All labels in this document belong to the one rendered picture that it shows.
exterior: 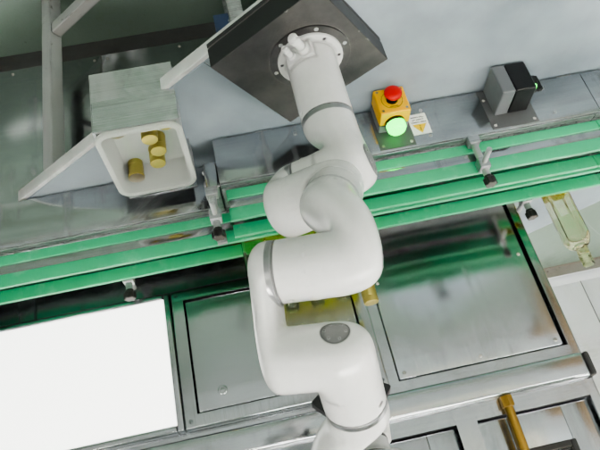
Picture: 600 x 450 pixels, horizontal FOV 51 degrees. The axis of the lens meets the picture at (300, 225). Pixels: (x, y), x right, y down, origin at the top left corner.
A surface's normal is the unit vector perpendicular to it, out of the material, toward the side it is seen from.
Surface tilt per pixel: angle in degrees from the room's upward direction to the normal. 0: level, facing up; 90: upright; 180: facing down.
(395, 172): 90
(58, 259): 90
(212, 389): 90
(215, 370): 90
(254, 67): 1
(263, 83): 1
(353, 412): 30
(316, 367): 60
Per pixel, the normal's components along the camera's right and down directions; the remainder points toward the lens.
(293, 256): -0.25, -0.43
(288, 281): -0.16, 0.27
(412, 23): 0.21, 0.85
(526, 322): -0.02, -0.49
